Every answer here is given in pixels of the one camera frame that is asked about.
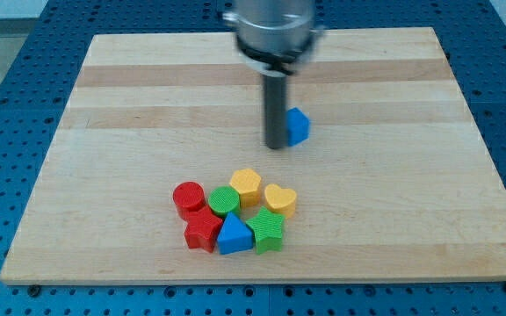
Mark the blue cube block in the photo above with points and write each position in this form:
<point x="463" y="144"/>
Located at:
<point x="297" y="126"/>

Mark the blue triangle block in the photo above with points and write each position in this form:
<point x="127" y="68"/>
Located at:
<point x="234" y="236"/>

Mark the wooden board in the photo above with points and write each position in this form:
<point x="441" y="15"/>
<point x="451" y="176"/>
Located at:
<point x="395" y="183"/>

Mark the green star block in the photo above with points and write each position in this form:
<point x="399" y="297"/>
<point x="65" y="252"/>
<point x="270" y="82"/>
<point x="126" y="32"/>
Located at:
<point x="267" y="228"/>

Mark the yellow hexagon block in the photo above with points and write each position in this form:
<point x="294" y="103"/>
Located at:
<point x="247" y="183"/>

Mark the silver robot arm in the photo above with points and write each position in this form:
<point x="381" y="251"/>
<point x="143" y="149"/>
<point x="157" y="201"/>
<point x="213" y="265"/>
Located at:
<point x="274" y="37"/>

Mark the red star block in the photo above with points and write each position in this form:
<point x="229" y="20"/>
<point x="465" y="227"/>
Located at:
<point x="202" y="230"/>

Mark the green cylinder block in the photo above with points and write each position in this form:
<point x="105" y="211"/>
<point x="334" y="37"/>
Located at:
<point x="224" y="200"/>

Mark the red cylinder block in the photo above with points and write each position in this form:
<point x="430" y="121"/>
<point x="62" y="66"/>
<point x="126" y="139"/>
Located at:
<point x="189" y="198"/>

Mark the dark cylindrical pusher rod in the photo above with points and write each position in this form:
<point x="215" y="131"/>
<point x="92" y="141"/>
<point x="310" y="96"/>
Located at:
<point x="274" y="100"/>

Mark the yellow heart block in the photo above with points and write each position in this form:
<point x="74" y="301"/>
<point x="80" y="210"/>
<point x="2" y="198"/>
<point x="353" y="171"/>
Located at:
<point x="280" y="200"/>

